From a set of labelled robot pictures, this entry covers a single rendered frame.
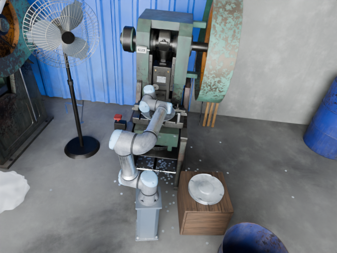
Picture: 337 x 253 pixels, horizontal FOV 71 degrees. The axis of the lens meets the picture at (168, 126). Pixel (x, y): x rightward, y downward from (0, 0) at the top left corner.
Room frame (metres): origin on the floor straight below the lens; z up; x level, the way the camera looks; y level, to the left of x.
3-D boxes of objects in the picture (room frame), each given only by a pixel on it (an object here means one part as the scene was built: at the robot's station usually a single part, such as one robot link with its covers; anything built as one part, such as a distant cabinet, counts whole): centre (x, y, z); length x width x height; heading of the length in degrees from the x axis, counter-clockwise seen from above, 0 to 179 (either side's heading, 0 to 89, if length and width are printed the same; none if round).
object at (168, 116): (1.69, 0.10, 0.78); 0.29 x 0.29 x 0.01
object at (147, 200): (1.06, 0.09, 0.50); 0.15 x 0.15 x 0.10
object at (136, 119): (1.82, 0.10, 0.68); 0.45 x 0.30 x 0.06; 89
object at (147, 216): (1.06, 0.09, 0.23); 0.19 x 0.19 x 0.45; 9
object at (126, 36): (1.84, 0.34, 1.31); 0.22 x 0.12 x 0.22; 179
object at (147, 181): (1.06, 0.10, 0.62); 0.13 x 0.12 x 0.14; 80
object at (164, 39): (1.82, 0.10, 1.27); 0.21 x 0.12 x 0.34; 179
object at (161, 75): (1.78, 0.10, 1.04); 0.17 x 0.15 x 0.30; 179
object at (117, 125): (1.59, 0.41, 0.62); 0.10 x 0.06 x 0.20; 89
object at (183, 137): (1.96, -0.17, 0.45); 0.92 x 0.12 x 0.90; 179
